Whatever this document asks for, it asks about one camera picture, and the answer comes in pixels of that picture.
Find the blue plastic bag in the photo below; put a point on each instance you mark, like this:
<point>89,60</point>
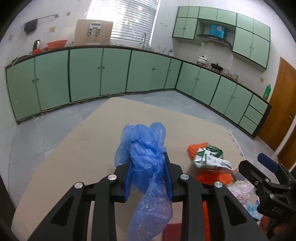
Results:
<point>144,145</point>

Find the blue box above hood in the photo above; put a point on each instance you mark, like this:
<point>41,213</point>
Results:
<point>218,31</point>

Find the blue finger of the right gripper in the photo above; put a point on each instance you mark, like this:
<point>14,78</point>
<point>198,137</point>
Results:
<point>271,165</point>

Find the black wok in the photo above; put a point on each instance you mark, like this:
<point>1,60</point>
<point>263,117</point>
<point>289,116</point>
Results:
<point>216,67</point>

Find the red plastic basin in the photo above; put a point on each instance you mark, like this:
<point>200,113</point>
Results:
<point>56,44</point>

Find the orange red foam net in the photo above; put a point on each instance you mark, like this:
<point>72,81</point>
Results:
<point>206,221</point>

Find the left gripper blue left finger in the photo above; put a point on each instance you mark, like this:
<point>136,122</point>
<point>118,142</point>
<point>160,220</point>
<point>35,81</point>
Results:
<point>68,219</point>

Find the kitchen faucet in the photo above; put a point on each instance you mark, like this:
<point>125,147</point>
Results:
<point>143,41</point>

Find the green white milk carton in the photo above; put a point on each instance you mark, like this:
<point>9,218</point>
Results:
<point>211,158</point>

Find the window with blinds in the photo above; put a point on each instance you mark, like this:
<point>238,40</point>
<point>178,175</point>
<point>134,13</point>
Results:
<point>130,18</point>

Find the lower green kitchen cabinets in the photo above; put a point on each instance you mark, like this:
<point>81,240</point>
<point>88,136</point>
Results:
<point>51,80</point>

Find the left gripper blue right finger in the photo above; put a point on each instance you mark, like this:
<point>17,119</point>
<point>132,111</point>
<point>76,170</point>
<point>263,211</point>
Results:
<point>228,219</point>

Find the electric kettle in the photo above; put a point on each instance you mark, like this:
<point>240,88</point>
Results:
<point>37,45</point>

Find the wooden door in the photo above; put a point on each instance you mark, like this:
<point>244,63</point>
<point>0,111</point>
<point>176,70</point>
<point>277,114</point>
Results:
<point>278,130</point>

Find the green bottle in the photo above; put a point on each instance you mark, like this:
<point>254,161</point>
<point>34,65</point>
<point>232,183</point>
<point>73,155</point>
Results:
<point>267,92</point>

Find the range hood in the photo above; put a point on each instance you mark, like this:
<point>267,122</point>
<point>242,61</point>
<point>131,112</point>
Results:
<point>213,40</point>

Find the right human hand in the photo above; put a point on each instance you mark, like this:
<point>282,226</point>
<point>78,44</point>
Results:
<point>277,230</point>

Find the red paper bag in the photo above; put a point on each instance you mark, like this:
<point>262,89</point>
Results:
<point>172,232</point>

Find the cardboard box on counter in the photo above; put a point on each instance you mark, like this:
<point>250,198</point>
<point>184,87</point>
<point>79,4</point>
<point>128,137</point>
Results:
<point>92,32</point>

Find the white cooking pot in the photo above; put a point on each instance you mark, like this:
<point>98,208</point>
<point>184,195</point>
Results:
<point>202,60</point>

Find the dark towel on rail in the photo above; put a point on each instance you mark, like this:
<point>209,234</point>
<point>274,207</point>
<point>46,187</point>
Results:
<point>30,26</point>

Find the metal towel rail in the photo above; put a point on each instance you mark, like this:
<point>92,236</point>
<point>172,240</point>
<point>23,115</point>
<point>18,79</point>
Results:
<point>48,16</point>

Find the light blue snack pouch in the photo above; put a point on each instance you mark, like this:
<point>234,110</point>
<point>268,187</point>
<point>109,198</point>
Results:
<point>252,210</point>

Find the upper green wall cabinets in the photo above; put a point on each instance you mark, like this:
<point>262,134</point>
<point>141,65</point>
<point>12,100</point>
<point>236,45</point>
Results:
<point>247,39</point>

